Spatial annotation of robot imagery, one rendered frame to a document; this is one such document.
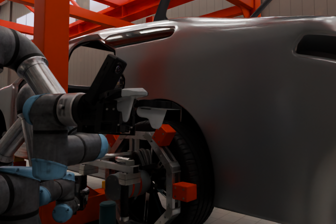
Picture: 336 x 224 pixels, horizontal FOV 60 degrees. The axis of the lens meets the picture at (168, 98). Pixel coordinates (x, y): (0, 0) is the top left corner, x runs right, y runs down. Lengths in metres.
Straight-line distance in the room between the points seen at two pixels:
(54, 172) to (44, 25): 1.32
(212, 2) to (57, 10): 5.22
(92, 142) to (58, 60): 1.17
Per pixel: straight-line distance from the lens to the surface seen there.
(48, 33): 1.91
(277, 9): 6.16
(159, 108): 0.63
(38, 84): 0.91
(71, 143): 0.74
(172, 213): 1.47
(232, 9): 4.32
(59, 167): 0.71
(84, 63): 9.84
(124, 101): 0.53
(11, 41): 0.94
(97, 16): 4.59
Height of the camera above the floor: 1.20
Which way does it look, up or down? 4 degrees up
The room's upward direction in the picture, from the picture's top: straight up
